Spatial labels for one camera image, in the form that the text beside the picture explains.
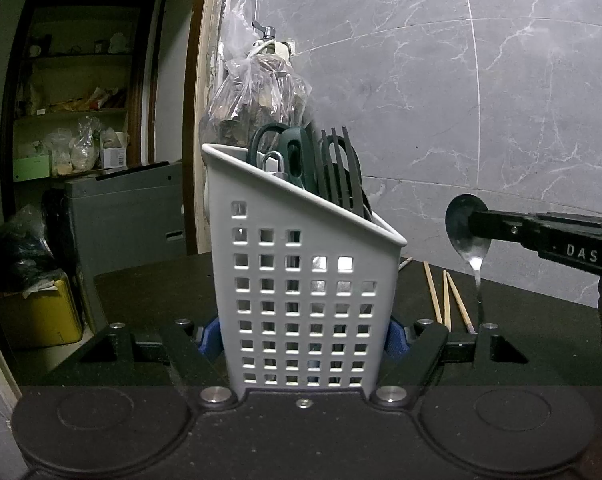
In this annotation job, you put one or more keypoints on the green box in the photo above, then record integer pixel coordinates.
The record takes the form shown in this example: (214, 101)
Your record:
(31, 166)

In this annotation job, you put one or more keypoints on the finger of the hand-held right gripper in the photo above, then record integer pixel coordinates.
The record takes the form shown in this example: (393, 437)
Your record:
(503, 230)

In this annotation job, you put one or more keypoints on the wooden shelf unit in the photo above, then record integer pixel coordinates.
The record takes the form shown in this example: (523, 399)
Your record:
(81, 57)

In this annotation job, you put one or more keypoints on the steel spoon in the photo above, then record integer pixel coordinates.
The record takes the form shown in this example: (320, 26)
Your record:
(458, 220)

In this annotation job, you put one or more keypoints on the wall faucet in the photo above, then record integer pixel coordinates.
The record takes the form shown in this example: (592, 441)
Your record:
(268, 30)

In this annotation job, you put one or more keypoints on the small white box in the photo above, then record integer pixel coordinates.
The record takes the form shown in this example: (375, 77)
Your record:
(114, 156)

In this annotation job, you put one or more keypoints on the grey cabinet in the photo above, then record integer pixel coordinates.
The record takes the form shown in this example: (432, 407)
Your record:
(123, 220)

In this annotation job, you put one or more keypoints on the white perforated plastic basket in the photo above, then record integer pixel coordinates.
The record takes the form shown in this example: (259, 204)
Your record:
(281, 285)

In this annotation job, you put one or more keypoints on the clear plastic food bags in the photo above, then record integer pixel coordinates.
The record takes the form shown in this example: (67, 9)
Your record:
(76, 147)

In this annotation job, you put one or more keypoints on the yellow container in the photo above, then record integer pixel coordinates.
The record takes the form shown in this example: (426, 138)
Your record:
(38, 310)

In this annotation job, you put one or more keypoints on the black slotted utensil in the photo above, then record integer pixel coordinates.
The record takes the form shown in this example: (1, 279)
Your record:
(338, 170)

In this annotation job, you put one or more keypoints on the pale door frame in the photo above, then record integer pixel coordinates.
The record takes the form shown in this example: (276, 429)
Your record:
(218, 20)

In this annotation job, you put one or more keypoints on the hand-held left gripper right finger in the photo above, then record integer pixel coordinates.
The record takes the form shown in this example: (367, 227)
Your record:
(396, 340)

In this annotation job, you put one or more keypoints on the black garbage bag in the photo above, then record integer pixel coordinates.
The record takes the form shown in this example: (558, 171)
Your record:
(16, 250)

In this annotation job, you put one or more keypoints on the hanging clear plastic bag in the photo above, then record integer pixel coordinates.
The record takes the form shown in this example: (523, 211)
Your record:
(251, 100)

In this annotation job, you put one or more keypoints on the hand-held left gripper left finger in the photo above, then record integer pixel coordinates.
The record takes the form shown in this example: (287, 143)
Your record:
(208, 337)

